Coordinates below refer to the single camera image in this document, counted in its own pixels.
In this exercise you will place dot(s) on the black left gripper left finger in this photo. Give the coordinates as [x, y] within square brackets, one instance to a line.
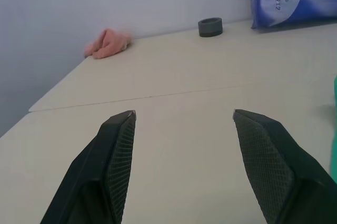
[105, 166]

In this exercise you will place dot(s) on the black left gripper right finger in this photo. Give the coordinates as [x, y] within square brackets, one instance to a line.
[273, 161]

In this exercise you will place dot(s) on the teal green garment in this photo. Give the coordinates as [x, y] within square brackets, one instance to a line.
[333, 129]

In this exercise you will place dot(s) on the pink crumpled cloth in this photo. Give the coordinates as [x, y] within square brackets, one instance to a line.
[108, 44]

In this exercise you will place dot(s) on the dark grey tape roll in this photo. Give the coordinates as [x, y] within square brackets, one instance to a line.
[210, 27]

